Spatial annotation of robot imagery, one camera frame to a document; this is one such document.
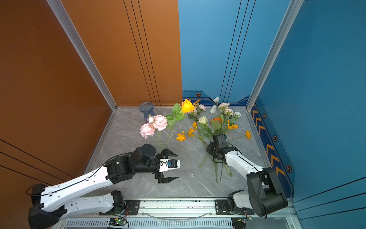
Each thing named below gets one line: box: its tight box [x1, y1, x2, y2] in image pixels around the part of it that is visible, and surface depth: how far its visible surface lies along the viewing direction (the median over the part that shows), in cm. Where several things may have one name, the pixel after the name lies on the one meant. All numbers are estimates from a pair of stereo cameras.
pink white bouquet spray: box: [218, 102, 242, 135], surface depth 114 cm
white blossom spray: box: [210, 96, 220, 115], surface depth 118 cm
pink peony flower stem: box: [139, 114, 169, 149], surface depth 66 cm
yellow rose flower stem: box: [163, 98, 195, 150], surface depth 67 cm
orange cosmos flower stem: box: [176, 122, 198, 142], surface depth 104 cm
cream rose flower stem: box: [198, 115, 213, 145], surface depth 108 cm
